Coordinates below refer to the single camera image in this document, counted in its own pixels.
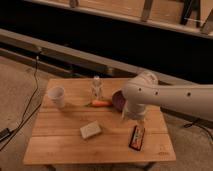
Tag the black device on floor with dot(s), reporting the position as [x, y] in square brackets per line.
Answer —
[4, 134]

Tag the black whiteboard eraser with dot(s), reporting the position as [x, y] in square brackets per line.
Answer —
[137, 136]

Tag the white paper cup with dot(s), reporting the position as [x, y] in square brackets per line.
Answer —
[57, 96]

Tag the orange carrot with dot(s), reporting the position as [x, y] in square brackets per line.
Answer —
[100, 103]

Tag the dark purple bowl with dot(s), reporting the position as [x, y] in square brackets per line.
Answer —
[118, 100]

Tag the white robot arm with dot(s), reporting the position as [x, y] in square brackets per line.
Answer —
[143, 90]

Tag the clear plastic bottle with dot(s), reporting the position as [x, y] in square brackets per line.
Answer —
[96, 88]

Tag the wooden table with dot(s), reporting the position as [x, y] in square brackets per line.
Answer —
[80, 133]

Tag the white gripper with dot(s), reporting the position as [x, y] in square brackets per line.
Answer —
[134, 111]

